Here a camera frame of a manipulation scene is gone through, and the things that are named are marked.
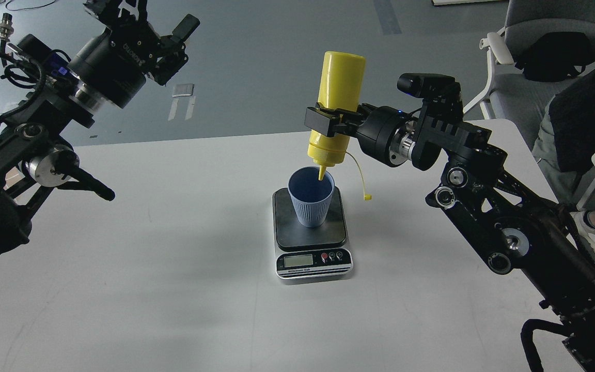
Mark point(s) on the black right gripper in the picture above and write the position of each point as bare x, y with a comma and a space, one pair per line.
384, 133

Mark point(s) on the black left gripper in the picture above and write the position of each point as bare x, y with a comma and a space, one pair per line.
117, 63

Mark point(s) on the yellow squeeze bottle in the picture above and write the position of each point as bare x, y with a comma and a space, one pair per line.
340, 85

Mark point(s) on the blue ribbed plastic cup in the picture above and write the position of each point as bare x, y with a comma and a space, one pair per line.
311, 190

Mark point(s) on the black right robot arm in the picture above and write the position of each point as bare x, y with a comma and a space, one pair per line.
506, 223

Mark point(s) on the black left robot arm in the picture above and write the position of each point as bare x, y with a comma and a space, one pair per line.
43, 89

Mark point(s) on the black digital kitchen scale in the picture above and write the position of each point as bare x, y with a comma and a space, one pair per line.
303, 253

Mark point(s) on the grey office chair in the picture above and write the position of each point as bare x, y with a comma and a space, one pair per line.
507, 93

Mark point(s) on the black bag on chair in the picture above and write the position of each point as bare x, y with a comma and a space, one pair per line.
555, 57

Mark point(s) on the seated person in black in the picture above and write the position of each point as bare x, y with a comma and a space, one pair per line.
565, 142

